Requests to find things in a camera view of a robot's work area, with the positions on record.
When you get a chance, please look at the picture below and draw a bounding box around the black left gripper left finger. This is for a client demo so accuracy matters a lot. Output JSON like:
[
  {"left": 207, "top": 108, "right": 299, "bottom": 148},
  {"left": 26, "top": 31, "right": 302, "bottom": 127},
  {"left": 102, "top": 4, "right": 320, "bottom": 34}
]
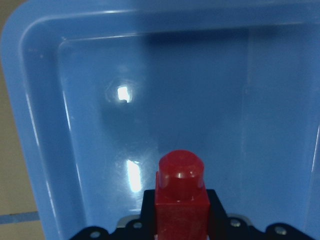
[{"left": 140, "top": 190, "right": 157, "bottom": 240}]

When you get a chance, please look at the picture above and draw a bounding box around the red block picked one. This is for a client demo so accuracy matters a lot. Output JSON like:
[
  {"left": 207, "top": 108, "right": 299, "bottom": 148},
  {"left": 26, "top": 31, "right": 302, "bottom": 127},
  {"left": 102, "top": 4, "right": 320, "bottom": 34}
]
[{"left": 154, "top": 150, "right": 210, "bottom": 240}]

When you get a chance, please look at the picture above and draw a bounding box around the blue plastic tray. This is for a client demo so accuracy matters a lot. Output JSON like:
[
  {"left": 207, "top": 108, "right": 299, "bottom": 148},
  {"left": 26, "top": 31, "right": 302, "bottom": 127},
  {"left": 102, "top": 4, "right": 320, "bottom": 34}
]
[{"left": 0, "top": 0, "right": 320, "bottom": 240}]

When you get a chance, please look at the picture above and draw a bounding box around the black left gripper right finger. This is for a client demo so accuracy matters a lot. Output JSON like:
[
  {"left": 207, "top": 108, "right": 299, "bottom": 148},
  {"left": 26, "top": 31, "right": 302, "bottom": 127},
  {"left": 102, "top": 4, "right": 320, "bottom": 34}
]
[{"left": 207, "top": 189, "right": 228, "bottom": 235}]

